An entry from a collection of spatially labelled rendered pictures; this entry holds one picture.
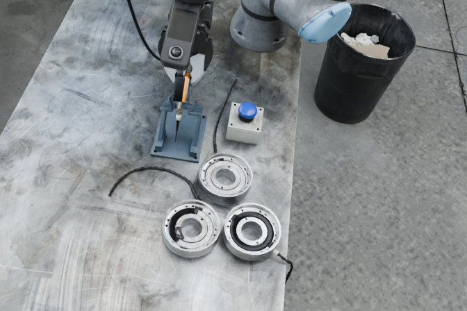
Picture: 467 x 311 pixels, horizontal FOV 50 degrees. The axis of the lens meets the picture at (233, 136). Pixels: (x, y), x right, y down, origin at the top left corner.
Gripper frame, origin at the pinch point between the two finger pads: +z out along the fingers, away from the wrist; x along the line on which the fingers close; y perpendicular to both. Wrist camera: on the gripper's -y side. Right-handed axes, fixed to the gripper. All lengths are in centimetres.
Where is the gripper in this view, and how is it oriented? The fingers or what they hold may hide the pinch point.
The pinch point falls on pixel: (183, 81)
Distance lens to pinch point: 96.0
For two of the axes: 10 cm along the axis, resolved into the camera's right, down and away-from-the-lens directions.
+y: 1.1, -7.5, 6.5
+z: -1.3, 6.4, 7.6
